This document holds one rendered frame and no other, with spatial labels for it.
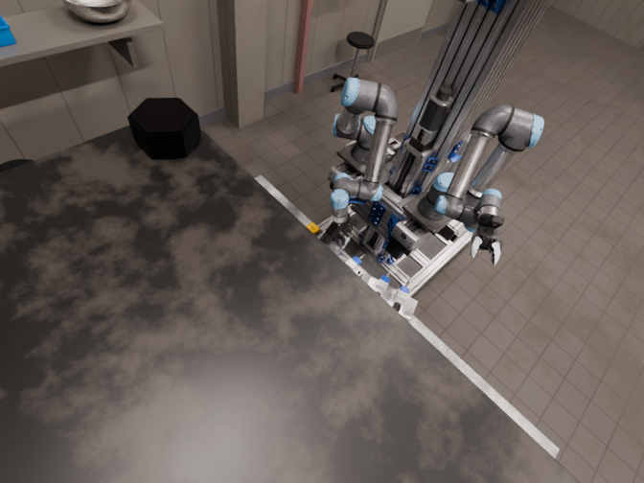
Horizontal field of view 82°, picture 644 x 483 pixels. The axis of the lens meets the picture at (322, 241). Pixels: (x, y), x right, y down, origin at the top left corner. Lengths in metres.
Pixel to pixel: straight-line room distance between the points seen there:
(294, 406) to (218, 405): 0.08
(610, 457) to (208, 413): 3.06
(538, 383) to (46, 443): 2.97
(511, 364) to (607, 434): 0.70
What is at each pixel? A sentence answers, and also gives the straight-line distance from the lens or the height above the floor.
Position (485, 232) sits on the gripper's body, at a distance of 1.45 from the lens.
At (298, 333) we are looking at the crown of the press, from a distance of 0.46.
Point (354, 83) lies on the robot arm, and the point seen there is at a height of 1.60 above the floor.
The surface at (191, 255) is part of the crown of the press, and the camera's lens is 0.51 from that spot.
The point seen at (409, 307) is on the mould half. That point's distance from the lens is 1.88.
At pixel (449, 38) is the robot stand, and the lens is 1.86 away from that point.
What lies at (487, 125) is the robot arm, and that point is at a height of 1.62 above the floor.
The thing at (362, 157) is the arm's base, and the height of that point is 1.08.
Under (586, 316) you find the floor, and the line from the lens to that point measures 3.71.
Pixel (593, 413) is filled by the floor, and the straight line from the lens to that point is 3.35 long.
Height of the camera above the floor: 2.43
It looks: 54 degrees down
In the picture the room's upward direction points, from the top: 15 degrees clockwise
